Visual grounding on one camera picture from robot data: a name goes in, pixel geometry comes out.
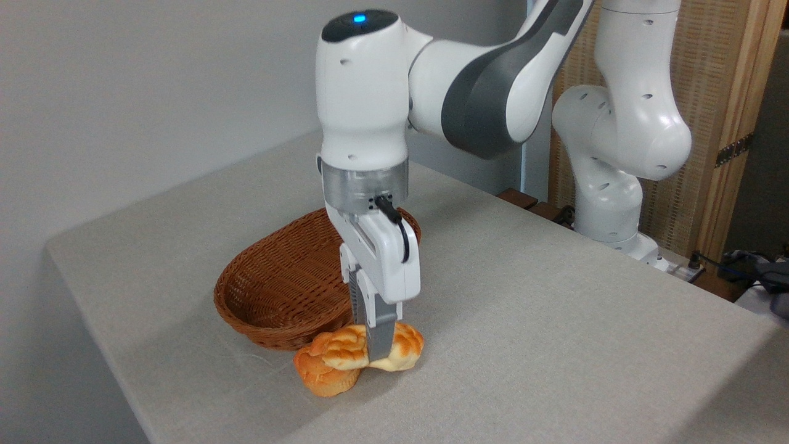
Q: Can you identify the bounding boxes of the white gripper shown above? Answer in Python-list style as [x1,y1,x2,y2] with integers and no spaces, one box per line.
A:
[324,203,422,363]

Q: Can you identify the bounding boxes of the long braided bread loaf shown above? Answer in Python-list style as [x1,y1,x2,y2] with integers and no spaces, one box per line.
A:
[308,321,425,372]

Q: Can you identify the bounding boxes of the round orange bread bun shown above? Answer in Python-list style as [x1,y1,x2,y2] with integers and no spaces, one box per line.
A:
[293,346,362,398]

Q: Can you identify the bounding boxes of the brown oval wicker basket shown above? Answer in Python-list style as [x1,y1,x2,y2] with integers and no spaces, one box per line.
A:
[213,207,423,352]

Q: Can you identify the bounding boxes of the grey tablecloth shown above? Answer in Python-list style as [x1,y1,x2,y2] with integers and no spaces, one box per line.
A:
[44,128,789,444]

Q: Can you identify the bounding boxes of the brown wooden base board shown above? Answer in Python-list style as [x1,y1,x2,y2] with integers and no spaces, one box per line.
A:
[498,189,578,230]

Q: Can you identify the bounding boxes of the white power strip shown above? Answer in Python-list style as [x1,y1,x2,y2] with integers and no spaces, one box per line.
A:
[663,258,707,285]

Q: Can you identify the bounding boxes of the dark metal screen hinge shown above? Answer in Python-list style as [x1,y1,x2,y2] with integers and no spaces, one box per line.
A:
[714,132,754,169]

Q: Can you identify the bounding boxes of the dark grey device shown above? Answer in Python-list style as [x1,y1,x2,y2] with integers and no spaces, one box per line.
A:
[753,261,789,320]

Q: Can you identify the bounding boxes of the wooden woven folding screen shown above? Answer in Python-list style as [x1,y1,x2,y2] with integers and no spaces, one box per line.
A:
[547,0,789,267]

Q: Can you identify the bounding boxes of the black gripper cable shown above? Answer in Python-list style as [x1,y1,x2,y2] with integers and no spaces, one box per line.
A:
[374,195,411,265]

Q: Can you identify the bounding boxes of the white vertical post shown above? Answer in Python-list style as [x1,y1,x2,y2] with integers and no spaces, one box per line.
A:
[520,0,557,202]

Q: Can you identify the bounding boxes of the black and blue cables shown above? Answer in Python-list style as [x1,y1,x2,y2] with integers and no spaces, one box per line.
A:
[689,248,789,286]

